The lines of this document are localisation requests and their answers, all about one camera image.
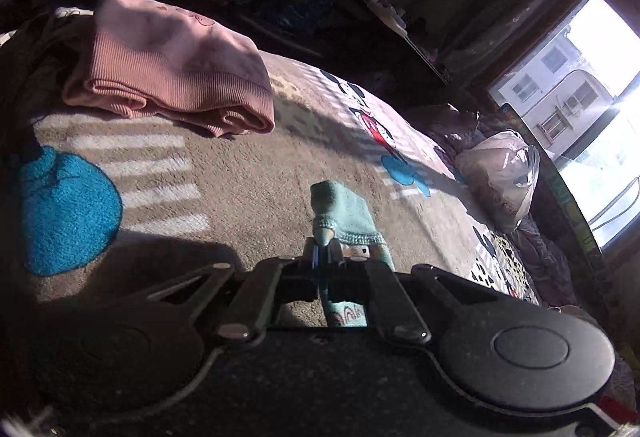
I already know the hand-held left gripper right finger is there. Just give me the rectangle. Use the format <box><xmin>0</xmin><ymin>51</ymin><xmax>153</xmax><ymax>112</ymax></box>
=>
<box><xmin>325</xmin><ymin>243</ymin><xmax>501</xmax><ymax>346</ymax></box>

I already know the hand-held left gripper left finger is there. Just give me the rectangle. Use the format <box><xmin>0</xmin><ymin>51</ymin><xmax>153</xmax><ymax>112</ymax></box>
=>
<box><xmin>145</xmin><ymin>239</ymin><xmax>323</xmax><ymax>343</ymax></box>

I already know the teal knitted garment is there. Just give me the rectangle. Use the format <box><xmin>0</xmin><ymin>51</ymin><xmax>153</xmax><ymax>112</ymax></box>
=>
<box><xmin>310</xmin><ymin>180</ymin><xmax>396</xmax><ymax>329</ymax></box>

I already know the printed cartoon blanket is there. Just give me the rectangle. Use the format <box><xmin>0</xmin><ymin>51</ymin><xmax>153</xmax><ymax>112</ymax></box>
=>
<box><xmin>0</xmin><ymin>7</ymin><xmax>541</xmax><ymax>318</ymax></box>

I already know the translucent plastic bag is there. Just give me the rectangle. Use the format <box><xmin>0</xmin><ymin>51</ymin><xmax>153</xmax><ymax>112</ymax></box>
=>
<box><xmin>454</xmin><ymin>130</ymin><xmax>542</xmax><ymax>234</ymax></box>

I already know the pink folded sweater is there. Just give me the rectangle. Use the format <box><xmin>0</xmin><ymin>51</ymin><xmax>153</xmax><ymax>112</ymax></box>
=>
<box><xmin>62</xmin><ymin>0</ymin><xmax>277</xmax><ymax>138</ymax></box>

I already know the window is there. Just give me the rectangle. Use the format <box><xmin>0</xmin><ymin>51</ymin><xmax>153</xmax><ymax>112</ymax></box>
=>
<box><xmin>487</xmin><ymin>0</ymin><xmax>640</xmax><ymax>250</ymax></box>

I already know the dark curtain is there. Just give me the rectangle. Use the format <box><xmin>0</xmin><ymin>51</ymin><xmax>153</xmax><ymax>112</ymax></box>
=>
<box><xmin>440</xmin><ymin>0</ymin><xmax>601</xmax><ymax>88</ymax></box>

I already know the dark cloth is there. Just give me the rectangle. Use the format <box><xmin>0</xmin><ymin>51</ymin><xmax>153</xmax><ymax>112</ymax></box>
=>
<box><xmin>0</xmin><ymin>10</ymin><xmax>96</xmax><ymax>128</ymax></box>

